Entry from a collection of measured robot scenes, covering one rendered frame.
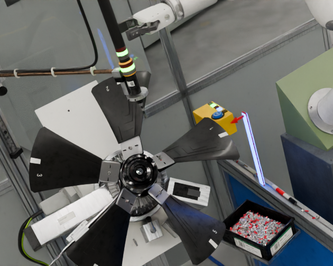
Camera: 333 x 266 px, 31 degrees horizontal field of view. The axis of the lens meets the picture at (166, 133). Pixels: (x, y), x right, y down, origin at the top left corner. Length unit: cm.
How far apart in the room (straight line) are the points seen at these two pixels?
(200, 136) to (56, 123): 54
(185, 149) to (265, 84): 112
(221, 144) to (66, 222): 59
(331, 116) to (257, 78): 84
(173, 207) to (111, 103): 42
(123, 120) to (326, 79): 84
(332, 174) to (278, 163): 109
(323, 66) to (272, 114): 80
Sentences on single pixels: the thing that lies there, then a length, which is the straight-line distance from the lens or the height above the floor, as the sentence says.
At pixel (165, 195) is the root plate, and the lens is 200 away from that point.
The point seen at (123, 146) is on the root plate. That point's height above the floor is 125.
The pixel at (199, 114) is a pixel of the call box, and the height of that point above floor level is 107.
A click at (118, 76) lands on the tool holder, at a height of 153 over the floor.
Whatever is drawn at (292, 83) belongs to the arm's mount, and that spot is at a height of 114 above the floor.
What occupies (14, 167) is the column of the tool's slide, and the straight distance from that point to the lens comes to 244.
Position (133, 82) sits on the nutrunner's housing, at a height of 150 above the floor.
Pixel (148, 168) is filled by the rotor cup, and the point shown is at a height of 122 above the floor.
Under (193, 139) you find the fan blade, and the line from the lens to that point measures 206.
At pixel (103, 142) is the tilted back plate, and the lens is 222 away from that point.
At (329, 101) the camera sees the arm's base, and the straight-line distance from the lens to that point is 221.
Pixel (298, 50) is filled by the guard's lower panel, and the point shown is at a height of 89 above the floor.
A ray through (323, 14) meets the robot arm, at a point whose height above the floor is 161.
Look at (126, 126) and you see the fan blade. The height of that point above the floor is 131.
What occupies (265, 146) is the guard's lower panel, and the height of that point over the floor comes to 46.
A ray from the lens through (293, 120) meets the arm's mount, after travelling 234.
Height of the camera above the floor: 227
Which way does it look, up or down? 31 degrees down
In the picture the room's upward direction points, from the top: 19 degrees counter-clockwise
